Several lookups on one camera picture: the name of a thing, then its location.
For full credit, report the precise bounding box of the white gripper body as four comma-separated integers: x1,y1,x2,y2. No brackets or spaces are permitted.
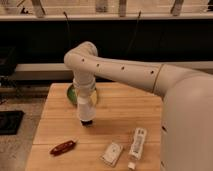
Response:
73,78,97,104

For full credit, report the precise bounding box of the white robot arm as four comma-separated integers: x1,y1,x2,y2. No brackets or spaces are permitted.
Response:
64,42,213,171

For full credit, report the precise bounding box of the black eraser block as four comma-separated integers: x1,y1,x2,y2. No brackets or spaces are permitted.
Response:
81,120,93,126

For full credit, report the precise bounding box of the green bowl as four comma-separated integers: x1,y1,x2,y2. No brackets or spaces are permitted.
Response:
67,84,98,106

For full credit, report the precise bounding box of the red pocket knife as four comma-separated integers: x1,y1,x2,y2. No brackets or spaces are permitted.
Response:
50,140,76,156

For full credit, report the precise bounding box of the white toothpaste tube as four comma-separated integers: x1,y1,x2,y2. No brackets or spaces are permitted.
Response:
128,128,147,171

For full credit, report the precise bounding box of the black floor mat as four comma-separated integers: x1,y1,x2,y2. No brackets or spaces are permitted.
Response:
0,110,24,135

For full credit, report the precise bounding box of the left black cable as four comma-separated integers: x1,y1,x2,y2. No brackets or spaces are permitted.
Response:
62,11,73,51

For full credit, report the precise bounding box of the black cable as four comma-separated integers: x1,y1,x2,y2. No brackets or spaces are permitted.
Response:
62,11,73,51
124,10,142,58

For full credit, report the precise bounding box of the right black cable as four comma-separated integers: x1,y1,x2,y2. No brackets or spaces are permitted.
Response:
124,10,142,58

